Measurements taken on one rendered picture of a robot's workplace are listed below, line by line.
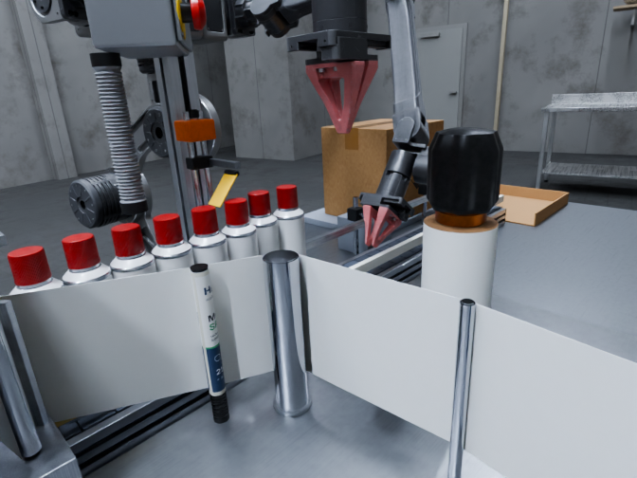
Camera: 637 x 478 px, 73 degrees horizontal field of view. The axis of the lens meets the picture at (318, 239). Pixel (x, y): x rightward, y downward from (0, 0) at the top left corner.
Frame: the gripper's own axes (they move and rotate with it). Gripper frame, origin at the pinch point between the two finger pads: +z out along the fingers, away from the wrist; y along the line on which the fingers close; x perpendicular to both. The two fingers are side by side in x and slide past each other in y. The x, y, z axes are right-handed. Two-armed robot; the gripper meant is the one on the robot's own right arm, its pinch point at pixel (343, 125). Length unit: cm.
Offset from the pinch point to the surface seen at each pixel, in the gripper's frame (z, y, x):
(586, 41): -57, 782, 150
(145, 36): -10.9, -11.4, 19.7
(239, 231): 14.4, -3.9, 16.5
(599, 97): 18, 548, 78
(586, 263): 36, 67, -14
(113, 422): 31.1, -26.1, 14.4
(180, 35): -11.0, -7.9, 17.9
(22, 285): 13.5, -29.9, 19.0
